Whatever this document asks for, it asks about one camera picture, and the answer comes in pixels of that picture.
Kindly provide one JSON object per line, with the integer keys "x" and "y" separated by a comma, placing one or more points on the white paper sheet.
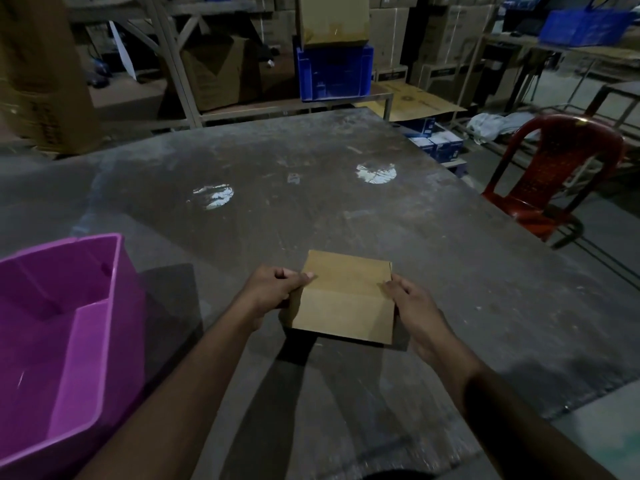
{"x": 124, "y": 49}

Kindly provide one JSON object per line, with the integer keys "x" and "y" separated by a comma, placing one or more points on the small dark object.
{"x": 99, "y": 72}

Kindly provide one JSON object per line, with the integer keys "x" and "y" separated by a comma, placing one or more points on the blue plastic crate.
{"x": 335, "y": 72}

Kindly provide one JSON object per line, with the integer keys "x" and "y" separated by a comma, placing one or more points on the open brown carton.
{"x": 220, "y": 72}

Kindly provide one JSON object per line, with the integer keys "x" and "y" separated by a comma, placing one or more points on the flat cardboard sheet with tape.
{"x": 334, "y": 17}

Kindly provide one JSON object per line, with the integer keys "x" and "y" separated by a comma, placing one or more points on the metal frame table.
{"x": 515, "y": 42}

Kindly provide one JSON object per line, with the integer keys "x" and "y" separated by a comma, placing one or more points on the blue plastic tray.
{"x": 585, "y": 27}

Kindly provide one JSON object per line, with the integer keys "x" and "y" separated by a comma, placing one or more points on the dark blue product box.
{"x": 419, "y": 127}

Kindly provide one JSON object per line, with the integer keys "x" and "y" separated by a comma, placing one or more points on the tall narrow cardboard carton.
{"x": 45, "y": 69}

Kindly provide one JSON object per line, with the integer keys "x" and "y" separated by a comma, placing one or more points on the white plastic bag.
{"x": 492, "y": 125}

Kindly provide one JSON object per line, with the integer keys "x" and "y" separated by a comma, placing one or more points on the red plastic chair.
{"x": 555, "y": 174}

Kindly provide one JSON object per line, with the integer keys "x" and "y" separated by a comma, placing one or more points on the flattened printed cardboard sheet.
{"x": 417, "y": 102}

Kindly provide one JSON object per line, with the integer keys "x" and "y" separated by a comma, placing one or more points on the small brown cardboard box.
{"x": 345, "y": 299}

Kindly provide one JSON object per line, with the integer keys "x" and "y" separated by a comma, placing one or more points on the grey metal storage rack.
{"x": 175, "y": 59}

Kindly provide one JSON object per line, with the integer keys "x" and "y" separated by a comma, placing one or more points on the blue and white product box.
{"x": 422, "y": 144}
{"x": 447, "y": 145}

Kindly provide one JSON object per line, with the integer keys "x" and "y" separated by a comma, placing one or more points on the person's right hand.
{"x": 420, "y": 319}

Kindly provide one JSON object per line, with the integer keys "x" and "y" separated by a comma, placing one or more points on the pink plastic bin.
{"x": 60, "y": 354}

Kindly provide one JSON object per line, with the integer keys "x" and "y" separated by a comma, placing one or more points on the person's left forearm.
{"x": 170, "y": 399}

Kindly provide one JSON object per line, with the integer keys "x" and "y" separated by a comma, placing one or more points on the person's left hand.
{"x": 267, "y": 292}

